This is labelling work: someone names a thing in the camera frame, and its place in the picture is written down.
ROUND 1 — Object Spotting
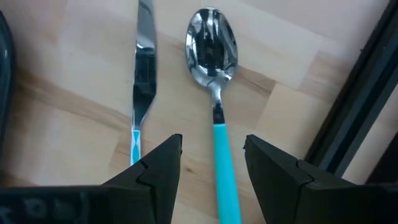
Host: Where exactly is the spoon with teal handle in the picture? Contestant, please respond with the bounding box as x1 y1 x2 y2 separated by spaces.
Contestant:
184 6 244 224

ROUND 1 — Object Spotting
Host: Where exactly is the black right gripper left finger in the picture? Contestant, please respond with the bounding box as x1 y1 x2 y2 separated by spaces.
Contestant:
101 133 183 224

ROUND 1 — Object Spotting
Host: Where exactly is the black plastic tray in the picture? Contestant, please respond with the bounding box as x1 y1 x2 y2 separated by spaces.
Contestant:
0 10 16 151

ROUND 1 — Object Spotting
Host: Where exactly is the knife with patterned handle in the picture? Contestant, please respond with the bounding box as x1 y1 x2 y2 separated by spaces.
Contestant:
129 0 158 166

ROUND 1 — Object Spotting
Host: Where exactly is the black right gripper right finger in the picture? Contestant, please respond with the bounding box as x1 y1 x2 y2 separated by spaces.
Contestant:
243 134 359 224

